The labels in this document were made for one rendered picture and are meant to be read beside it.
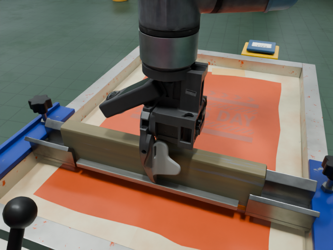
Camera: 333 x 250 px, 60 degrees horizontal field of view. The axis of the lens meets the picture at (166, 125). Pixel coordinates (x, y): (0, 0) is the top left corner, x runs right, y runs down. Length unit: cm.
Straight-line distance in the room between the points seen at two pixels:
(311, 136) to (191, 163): 31
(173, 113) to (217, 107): 39
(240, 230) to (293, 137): 29
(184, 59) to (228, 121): 39
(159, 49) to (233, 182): 23
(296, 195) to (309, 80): 47
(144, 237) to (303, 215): 24
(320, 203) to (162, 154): 26
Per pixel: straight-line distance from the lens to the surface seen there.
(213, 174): 46
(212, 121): 72
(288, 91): 91
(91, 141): 52
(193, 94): 38
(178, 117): 39
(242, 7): 37
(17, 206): 28
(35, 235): 48
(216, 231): 50
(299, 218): 49
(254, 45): 117
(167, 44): 34
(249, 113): 77
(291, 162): 65
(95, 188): 56
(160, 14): 34
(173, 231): 49
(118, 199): 54
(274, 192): 52
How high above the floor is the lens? 136
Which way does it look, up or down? 36 degrees down
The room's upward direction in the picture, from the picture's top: straight up
